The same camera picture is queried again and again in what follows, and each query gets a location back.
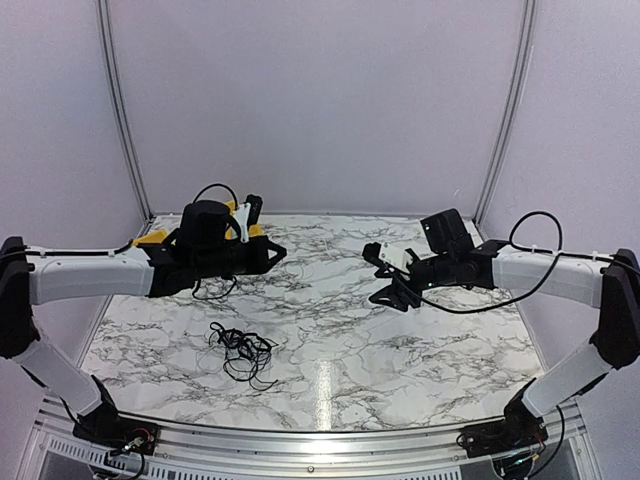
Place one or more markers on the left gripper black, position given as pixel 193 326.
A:
pixel 258 262

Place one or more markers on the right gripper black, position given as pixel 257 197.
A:
pixel 398 292

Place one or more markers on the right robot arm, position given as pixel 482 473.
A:
pixel 607 283

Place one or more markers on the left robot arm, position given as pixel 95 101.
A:
pixel 213 240

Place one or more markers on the yellow bin far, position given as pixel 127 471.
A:
pixel 232 230

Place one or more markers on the yellow bin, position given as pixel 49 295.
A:
pixel 232 230
pixel 156 237

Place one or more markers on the yellow bin near left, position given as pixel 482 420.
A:
pixel 156 237

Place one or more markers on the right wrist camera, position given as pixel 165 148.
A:
pixel 389 259

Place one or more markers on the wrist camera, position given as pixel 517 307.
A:
pixel 247 214
pixel 389 259

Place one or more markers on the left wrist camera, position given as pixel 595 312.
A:
pixel 247 214

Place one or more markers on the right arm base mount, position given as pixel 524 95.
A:
pixel 515 431

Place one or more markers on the right corner aluminium post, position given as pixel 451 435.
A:
pixel 513 100

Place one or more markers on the corner aluminium post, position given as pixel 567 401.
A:
pixel 513 100
pixel 106 33

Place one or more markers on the aluminium front rail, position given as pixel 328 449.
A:
pixel 191 451

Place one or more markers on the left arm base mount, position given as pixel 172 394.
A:
pixel 120 434

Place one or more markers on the left corner aluminium post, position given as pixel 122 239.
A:
pixel 106 33

